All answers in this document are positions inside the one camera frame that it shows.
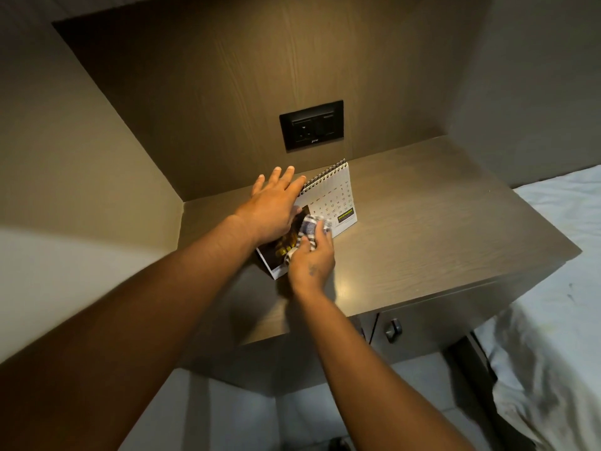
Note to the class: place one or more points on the person's right hand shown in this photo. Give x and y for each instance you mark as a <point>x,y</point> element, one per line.
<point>313,263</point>

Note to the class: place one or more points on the person's left hand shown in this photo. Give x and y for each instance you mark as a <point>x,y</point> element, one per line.
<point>272,206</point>

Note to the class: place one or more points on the striped wiping cloth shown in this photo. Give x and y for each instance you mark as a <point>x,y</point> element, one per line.
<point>309,226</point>

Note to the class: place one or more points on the white spiral desk calendar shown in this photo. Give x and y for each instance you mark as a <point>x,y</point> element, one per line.
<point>338,197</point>

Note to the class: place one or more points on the person's left forearm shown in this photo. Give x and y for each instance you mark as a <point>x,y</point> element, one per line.
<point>122,333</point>

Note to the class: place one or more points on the person's right forearm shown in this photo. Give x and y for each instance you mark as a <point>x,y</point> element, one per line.
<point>371,371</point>

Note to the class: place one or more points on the person's dark shoe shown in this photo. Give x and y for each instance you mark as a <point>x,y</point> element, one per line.
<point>339,445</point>

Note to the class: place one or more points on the white bed sheet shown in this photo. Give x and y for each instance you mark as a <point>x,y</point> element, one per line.
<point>554,286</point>

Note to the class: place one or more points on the grey headboard panel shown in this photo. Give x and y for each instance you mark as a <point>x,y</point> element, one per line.
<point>540,89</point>

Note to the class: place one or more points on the black wall socket panel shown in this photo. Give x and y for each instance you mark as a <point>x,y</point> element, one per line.
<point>312,125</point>

